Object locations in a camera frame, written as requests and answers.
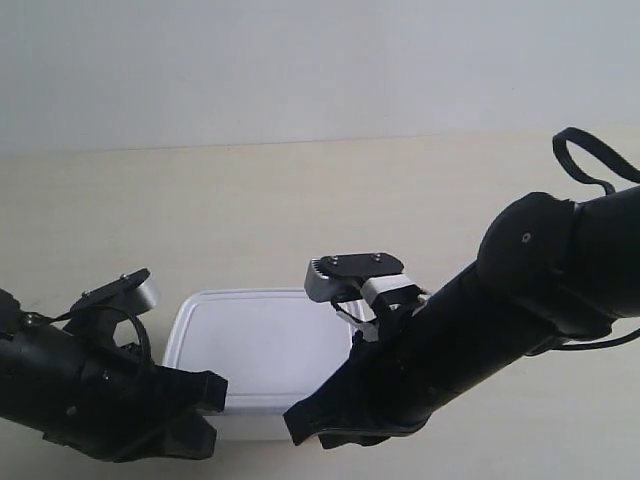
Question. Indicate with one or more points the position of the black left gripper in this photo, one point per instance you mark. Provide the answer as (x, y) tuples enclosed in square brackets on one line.
[(122, 407)]

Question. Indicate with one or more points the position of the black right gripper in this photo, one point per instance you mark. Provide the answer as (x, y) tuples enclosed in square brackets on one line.
[(389, 388)]

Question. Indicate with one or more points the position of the white lidded plastic container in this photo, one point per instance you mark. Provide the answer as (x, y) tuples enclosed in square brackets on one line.
[(275, 347)]

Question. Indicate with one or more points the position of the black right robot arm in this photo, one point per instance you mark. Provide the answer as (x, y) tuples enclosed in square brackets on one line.
[(549, 274)]

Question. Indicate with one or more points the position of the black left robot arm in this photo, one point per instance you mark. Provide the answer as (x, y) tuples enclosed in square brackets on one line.
[(38, 359)]

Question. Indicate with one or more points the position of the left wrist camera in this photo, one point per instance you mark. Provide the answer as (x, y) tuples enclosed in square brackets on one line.
[(125, 295)]

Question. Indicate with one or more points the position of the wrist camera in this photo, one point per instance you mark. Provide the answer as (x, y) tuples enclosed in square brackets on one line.
[(125, 295), (377, 279)]

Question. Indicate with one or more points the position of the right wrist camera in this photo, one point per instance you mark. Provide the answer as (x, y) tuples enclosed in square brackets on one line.
[(377, 279)]

